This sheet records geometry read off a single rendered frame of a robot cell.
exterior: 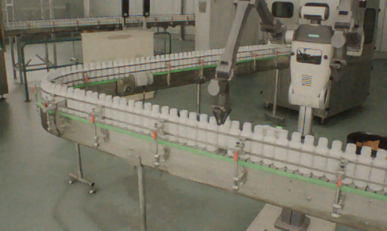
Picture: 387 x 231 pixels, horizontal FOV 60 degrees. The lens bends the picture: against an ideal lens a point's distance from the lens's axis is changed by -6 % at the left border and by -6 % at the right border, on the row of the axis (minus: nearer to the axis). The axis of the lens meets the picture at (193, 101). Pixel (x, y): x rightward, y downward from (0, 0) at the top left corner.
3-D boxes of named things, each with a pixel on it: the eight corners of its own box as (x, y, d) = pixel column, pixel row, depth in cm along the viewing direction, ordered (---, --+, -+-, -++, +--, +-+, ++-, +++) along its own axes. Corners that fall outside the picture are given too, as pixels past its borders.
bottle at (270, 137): (277, 163, 159) (280, 129, 154) (267, 166, 156) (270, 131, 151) (269, 158, 164) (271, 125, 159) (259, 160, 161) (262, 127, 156)
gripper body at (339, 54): (347, 61, 150) (350, 44, 148) (345, 64, 141) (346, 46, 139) (333, 59, 153) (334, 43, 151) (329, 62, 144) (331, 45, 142)
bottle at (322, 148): (318, 178, 144) (323, 142, 140) (308, 172, 150) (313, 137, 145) (328, 175, 147) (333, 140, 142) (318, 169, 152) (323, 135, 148)
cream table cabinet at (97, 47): (137, 90, 684) (135, 30, 651) (155, 97, 639) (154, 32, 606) (84, 99, 615) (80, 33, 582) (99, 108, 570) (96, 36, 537)
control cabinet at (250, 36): (242, 68, 925) (245, -6, 872) (257, 71, 889) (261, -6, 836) (220, 72, 874) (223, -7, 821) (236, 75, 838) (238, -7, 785)
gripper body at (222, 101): (210, 108, 159) (211, 92, 158) (220, 105, 168) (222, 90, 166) (223, 111, 156) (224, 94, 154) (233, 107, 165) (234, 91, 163)
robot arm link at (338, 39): (354, 18, 141) (334, 16, 145) (352, 18, 131) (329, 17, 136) (352, 46, 144) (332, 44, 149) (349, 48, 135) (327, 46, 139)
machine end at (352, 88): (307, 93, 689) (316, -11, 634) (369, 107, 595) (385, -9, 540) (256, 107, 589) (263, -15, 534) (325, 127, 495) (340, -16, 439)
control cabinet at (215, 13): (218, 72, 869) (220, -7, 816) (233, 75, 833) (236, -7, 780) (193, 76, 818) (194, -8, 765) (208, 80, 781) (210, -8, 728)
